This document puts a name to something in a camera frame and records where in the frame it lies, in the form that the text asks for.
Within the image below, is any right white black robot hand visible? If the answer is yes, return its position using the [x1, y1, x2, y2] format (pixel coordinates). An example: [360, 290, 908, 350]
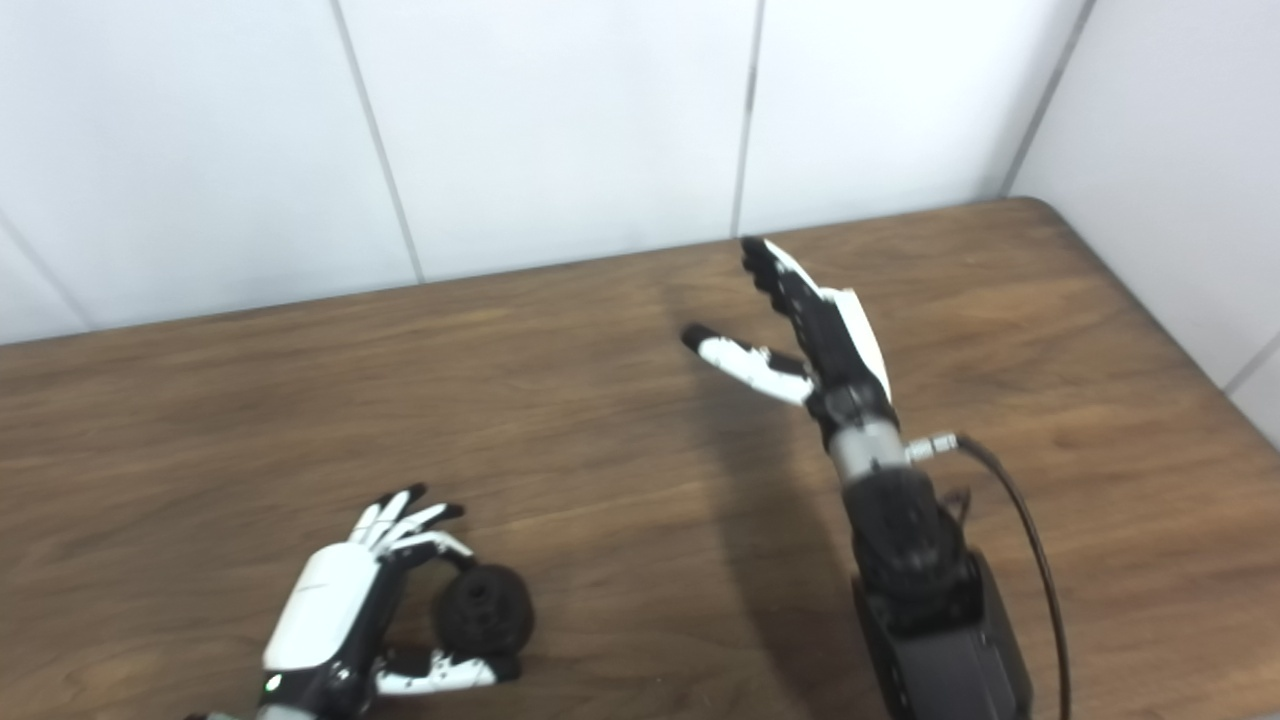
[682, 236, 896, 441]

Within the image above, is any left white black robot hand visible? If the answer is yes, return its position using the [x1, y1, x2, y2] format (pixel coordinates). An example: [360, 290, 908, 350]
[262, 483, 523, 716]

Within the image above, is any round black part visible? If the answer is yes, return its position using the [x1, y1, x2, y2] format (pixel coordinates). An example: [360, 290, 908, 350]
[432, 564, 535, 659]

